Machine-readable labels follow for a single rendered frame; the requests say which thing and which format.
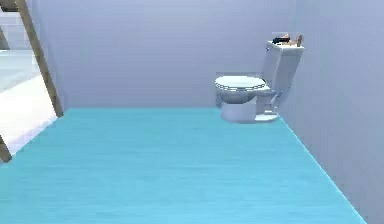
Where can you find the white toilet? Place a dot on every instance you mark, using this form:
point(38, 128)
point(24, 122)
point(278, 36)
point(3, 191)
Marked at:
point(246, 90)

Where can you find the brown wooden door frame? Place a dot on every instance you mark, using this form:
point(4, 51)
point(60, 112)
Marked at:
point(40, 56)

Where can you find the black and tan small object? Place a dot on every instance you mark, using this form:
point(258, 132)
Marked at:
point(287, 40)

